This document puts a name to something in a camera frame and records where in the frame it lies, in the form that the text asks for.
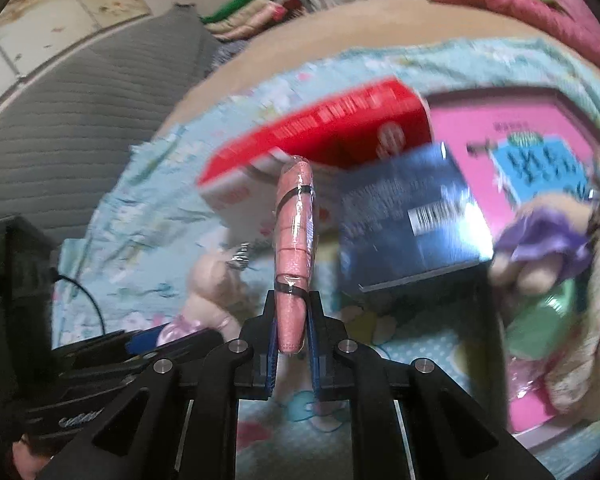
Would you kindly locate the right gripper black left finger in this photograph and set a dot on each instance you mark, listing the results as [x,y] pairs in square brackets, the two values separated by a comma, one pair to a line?
[270,366]

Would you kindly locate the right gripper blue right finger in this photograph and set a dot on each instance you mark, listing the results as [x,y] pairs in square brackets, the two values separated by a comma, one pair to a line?
[314,341]

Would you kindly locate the pink sponge roll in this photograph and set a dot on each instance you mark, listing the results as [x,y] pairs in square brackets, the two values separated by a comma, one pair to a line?
[294,251]

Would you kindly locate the cream plush bunny purple bow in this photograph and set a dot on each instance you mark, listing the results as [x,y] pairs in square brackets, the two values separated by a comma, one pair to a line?
[546,244]

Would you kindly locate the left hand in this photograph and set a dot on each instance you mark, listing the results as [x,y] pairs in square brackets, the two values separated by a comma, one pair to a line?
[27,463]

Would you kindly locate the plush bear pink dress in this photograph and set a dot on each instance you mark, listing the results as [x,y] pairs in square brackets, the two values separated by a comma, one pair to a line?
[213,286]

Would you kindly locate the hello kitty blue cloth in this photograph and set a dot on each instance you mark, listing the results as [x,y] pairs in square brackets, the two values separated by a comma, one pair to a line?
[149,230]

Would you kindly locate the dark blue glossy box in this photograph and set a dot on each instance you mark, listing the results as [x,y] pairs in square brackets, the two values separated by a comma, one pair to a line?
[409,225]

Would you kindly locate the green egg sponge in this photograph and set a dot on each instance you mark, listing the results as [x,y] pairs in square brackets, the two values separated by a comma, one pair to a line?
[541,324]

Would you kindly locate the red white tissue box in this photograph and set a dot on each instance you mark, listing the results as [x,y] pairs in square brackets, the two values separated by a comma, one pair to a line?
[365,124]

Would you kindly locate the grey quilted headboard cushion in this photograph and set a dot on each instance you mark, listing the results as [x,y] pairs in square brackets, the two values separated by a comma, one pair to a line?
[65,140]

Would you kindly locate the dark tray with pink book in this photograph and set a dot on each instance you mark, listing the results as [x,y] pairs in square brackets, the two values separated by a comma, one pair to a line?
[513,144]

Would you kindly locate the white floral scrunchie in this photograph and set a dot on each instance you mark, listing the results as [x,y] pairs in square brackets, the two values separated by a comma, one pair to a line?
[573,384]

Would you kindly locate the folded clothes stack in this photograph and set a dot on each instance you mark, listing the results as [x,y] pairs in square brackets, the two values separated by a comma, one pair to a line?
[238,20]

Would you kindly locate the tan bed sheet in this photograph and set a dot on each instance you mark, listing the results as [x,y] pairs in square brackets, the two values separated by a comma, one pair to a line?
[362,24]

